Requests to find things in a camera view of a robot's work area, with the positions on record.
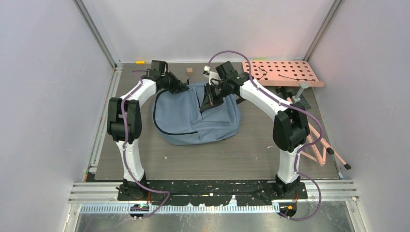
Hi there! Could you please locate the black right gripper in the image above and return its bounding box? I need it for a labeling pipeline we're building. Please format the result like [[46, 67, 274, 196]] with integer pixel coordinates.
[[201, 81, 230, 113]]

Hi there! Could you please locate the blue grey student backpack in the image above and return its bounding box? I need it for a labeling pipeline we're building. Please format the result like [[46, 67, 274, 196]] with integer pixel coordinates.
[[152, 82, 241, 145]]

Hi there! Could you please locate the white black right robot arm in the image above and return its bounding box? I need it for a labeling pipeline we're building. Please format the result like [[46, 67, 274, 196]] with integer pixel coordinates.
[[200, 61, 310, 199]]

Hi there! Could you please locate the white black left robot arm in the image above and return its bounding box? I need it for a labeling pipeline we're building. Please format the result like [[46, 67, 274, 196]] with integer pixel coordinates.
[[107, 60, 189, 200]]

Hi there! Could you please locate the small wooden cube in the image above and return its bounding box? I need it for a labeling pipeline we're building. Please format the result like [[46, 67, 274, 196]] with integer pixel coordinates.
[[187, 68, 194, 76]]

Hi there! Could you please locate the pink perforated music stand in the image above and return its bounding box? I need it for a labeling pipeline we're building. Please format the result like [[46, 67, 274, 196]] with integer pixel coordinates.
[[242, 60, 351, 170]]

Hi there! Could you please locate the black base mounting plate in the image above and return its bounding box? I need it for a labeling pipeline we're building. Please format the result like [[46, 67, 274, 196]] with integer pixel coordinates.
[[117, 180, 308, 206]]

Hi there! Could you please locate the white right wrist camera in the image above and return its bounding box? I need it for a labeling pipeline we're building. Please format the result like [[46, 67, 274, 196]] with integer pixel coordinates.
[[203, 66, 221, 86]]

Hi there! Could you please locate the grey lego plate with post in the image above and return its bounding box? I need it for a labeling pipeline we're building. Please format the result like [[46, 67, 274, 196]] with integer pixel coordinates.
[[276, 82, 311, 110]]

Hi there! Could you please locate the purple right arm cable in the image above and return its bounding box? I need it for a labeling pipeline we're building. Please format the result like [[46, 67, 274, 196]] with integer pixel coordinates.
[[206, 50, 325, 221]]

